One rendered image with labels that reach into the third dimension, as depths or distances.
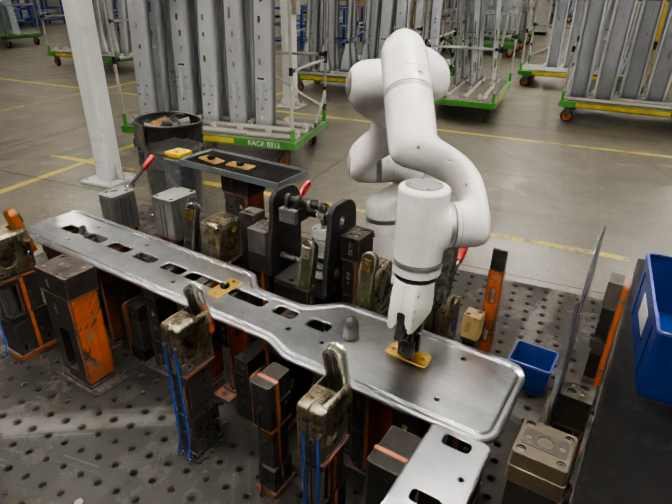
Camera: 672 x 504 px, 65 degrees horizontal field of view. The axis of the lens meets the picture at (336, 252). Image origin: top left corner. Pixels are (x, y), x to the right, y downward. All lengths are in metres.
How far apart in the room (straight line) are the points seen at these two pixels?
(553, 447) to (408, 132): 0.53
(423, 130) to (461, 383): 0.45
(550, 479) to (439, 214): 0.41
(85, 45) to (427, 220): 4.24
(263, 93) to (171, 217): 4.07
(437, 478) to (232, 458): 0.56
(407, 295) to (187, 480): 0.63
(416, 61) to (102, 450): 1.05
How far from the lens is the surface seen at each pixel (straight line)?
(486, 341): 1.13
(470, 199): 0.89
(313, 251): 1.21
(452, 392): 0.98
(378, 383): 0.98
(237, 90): 5.61
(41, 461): 1.39
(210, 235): 1.40
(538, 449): 0.84
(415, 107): 0.96
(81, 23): 4.86
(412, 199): 0.83
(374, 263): 1.16
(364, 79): 1.20
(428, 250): 0.87
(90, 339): 1.45
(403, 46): 1.05
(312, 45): 9.13
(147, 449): 1.33
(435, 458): 0.87
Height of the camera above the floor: 1.64
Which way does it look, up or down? 27 degrees down
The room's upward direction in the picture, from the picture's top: 1 degrees clockwise
